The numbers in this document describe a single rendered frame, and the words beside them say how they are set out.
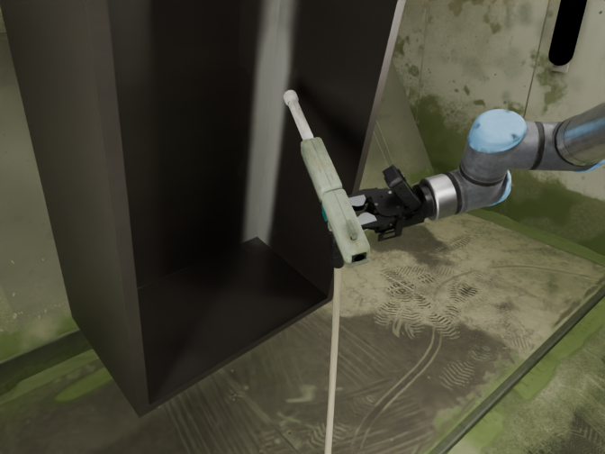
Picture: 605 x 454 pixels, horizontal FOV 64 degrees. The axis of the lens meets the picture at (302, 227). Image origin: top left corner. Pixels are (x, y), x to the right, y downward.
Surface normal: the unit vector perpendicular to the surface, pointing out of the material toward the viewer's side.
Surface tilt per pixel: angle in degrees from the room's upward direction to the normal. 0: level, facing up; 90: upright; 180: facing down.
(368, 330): 0
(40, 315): 57
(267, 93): 102
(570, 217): 90
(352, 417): 0
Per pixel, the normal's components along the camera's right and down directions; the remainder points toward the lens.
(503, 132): -0.13, -0.59
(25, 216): 0.55, -0.17
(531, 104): -0.76, 0.32
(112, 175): 0.67, 0.52
